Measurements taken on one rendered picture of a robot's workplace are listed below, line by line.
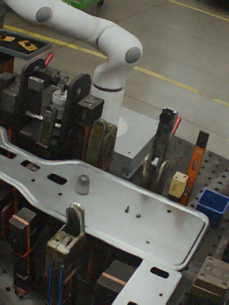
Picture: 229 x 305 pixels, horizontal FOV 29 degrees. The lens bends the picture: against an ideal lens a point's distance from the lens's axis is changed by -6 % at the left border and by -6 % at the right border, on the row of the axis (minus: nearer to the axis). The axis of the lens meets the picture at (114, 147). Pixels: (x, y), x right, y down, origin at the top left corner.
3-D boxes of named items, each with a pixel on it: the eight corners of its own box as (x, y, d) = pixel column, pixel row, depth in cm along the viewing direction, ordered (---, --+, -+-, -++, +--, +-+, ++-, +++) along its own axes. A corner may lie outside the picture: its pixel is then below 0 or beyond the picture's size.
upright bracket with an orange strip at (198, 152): (155, 261, 138) (198, 130, 109) (157, 259, 139) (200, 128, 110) (163, 265, 137) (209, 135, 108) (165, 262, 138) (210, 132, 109)
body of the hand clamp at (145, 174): (120, 250, 140) (142, 164, 120) (130, 238, 145) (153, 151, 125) (138, 258, 138) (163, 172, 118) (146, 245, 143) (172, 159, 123)
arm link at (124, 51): (114, 75, 175) (122, 20, 161) (141, 97, 163) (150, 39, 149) (86, 79, 169) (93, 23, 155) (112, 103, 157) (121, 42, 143)
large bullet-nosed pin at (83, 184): (73, 195, 116) (75, 175, 112) (80, 189, 118) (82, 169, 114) (84, 201, 115) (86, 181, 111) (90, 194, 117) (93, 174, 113)
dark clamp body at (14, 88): (-8, 184, 155) (-9, 91, 134) (13, 167, 166) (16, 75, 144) (14, 197, 152) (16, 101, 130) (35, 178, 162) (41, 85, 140)
